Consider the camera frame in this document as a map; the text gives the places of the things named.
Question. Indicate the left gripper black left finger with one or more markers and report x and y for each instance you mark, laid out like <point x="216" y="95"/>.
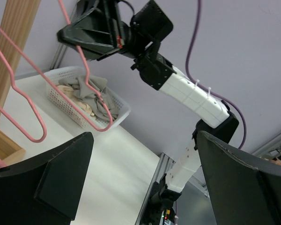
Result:
<point x="46" y="189"/>

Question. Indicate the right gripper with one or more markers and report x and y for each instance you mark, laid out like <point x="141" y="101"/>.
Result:
<point x="98" y="29"/>

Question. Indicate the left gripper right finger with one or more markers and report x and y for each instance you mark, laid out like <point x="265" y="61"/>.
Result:
<point x="243" y="189"/>

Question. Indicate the grey trousers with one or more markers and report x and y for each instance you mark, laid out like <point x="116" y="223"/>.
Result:
<point x="89" y="97"/>

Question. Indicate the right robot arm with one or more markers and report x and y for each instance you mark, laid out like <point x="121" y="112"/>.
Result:
<point x="146" y="30"/>

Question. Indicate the beige garment in basket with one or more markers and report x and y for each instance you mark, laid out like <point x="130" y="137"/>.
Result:
<point x="69" y="92"/>

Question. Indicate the wooden clothes rack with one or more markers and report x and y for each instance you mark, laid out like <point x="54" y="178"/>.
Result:
<point x="15" y="26"/>

